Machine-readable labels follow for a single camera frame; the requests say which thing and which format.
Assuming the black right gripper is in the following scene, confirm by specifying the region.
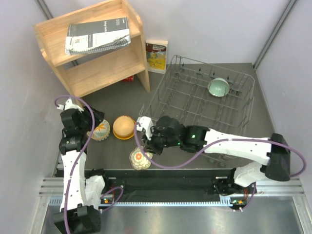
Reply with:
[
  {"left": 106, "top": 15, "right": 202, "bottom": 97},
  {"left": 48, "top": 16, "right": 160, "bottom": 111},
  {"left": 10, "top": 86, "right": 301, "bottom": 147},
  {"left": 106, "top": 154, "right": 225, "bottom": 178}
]
[{"left": 142, "top": 127, "right": 181, "bottom": 156}]

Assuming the floral patterned ceramic bowl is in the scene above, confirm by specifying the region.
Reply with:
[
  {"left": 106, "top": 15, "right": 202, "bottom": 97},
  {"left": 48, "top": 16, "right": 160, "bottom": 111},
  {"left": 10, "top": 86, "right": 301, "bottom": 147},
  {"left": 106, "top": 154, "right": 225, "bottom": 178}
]
[{"left": 129, "top": 147, "right": 151, "bottom": 171}]

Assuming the beige bird-pattern bowl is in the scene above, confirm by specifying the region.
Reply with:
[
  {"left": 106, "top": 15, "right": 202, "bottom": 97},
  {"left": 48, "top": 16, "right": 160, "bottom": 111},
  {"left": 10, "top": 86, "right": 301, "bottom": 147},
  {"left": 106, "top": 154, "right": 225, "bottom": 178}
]
[{"left": 113, "top": 116, "right": 135, "bottom": 128}]

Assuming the grey wire dish rack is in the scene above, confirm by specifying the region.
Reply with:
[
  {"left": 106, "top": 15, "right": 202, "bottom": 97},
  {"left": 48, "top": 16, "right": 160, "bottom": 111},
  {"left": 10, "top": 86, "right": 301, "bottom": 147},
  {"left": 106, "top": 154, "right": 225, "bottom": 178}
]
[{"left": 138, "top": 54, "right": 256, "bottom": 168}]

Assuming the pale green ceramic bowl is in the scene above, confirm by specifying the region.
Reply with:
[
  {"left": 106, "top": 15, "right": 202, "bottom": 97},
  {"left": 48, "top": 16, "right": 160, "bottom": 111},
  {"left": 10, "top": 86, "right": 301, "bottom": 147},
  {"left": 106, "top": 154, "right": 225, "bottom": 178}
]
[{"left": 208, "top": 78, "right": 230, "bottom": 98}]

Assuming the black-white striped bowl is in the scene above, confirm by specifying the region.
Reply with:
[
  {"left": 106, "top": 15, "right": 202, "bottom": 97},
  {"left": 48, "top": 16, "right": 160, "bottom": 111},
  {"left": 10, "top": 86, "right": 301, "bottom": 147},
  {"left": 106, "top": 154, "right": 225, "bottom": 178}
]
[{"left": 91, "top": 131, "right": 110, "bottom": 141}]

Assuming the yellow plastic bowl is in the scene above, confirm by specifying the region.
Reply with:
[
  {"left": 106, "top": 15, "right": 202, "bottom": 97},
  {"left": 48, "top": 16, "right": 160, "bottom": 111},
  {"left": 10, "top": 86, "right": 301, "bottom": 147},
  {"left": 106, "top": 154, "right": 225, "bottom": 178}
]
[{"left": 113, "top": 127, "right": 134, "bottom": 140}]

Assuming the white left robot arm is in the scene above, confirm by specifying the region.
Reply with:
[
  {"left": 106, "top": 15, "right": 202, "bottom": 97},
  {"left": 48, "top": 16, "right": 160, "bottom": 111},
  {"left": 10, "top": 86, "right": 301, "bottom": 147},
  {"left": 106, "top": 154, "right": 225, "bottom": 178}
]
[{"left": 53, "top": 107, "right": 111, "bottom": 234}]

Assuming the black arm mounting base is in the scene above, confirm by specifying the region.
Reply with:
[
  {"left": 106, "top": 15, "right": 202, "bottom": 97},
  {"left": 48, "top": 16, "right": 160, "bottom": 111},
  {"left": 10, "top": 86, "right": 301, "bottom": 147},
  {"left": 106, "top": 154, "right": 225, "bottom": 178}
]
[{"left": 85, "top": 169, "right": 254, "bottom": 203}]

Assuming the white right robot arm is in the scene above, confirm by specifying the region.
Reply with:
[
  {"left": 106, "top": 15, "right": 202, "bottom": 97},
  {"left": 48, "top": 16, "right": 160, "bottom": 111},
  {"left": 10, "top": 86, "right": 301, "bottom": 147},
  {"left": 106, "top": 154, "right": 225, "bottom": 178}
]
[{"left": 136, "top": 116, "right": 291, "bottom": 193}]

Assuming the wooden two-tier shelf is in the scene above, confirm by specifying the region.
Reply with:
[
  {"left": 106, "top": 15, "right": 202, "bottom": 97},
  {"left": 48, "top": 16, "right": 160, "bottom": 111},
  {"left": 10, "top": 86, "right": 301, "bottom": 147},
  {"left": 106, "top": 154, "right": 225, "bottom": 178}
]
[{"left": 34, "top": 0, "right": 151, "bottom": 97}]

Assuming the small red object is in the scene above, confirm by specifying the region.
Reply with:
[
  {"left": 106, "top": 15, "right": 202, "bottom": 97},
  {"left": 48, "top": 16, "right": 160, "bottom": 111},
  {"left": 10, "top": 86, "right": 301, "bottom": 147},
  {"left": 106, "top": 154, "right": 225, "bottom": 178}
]
[{"left": 122, "top": 75, "right": 134, "bottom": 82}]

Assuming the colourful paperback book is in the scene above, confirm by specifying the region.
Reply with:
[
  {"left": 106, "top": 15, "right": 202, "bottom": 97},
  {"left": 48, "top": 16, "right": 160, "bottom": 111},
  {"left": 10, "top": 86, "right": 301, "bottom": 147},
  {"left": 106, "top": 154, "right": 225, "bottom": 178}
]
[{"left": 146, "top": 40, "right": 168, "bottom": 74}]

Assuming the grey spiral-bound manual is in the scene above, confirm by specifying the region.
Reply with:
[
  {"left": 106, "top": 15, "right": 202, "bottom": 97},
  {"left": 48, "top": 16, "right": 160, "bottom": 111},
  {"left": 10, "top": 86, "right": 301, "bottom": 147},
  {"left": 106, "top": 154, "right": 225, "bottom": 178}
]
[{"left": 65, "top": 17, "right": 131, "bottom": 55}]

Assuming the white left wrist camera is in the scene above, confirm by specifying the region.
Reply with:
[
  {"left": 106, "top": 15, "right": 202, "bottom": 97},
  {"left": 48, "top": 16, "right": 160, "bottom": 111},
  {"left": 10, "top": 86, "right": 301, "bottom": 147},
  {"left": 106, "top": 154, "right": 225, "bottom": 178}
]
[{"left": 56, "top": 98, "right": 84, "bottom": 112}]

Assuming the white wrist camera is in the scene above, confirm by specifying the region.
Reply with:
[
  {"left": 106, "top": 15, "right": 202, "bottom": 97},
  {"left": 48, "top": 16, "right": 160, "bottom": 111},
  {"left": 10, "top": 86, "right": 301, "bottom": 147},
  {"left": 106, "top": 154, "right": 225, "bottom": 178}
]
[
  {"left": 56, "top": 98, "right": 84, "bottom": 112},
  {"left": 136, "top": 116, "right": 153, "bottom": 140}
]

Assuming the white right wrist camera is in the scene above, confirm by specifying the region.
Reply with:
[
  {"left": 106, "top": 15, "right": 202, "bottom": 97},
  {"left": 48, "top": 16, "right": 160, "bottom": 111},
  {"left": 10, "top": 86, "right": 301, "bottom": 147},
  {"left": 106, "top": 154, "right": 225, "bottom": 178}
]
[{"left": 136, "top": 116, "right": 153, "bottom": 140}]

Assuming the aluminium rail with cable duct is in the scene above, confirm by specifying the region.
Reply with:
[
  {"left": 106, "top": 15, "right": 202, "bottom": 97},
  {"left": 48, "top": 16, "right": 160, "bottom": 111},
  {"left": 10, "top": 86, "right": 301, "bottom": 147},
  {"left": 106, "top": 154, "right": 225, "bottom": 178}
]
[{"left": 39, "top": 175, "right": 306, "bottom": 208}]

